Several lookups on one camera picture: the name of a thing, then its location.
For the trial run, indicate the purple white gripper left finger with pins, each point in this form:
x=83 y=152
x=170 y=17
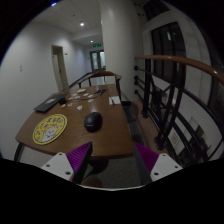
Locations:
x=71 y=166

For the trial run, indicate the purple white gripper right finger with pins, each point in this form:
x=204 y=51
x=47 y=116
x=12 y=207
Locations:
x=153 y=166

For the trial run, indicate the yellow round mouse pad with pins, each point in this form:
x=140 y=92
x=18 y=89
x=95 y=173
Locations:
x=49 y=129

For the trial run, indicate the black computer mouse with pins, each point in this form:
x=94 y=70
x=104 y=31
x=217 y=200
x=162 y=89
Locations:
x=93 y=122

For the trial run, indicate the wooden table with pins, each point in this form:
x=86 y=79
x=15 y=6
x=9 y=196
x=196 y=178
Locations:
x=113 y=140

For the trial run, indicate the black laptop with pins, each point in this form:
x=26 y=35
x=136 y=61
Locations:
x=49 y=103

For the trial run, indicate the white notepad with pen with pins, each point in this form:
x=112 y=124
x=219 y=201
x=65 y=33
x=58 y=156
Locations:
x=114 y=100

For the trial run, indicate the wooden railing with black balusters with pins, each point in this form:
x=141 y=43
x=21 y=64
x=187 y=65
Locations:
x=175 y=93

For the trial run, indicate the white door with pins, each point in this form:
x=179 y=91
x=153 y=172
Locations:
x=57 y=72

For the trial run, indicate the green exit sign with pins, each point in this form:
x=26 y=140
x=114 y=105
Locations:
x=97 y=45

